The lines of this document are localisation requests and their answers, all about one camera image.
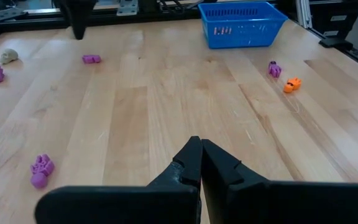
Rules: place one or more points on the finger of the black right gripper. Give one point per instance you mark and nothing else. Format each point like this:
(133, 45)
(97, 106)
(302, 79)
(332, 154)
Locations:
(84, 15)
(71, 15)

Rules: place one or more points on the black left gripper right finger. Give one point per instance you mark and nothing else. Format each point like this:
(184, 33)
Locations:
(291, 205)

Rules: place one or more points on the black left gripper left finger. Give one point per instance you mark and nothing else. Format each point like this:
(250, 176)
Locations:
(120, 205)

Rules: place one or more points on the beige plastic skull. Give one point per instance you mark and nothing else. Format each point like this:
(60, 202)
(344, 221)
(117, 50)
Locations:
(8, 56)

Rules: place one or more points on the orange toy figure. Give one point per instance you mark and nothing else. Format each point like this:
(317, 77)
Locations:
(292, 84)

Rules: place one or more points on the blue plastic basket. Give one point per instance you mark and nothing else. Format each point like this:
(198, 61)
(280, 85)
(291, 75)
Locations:
(259, 34)

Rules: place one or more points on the silver aluminium extrusion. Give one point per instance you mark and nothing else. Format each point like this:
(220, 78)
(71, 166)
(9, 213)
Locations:
(303, 14)

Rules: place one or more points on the silver metal bracket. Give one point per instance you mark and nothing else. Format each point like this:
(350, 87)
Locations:
(127, 6)

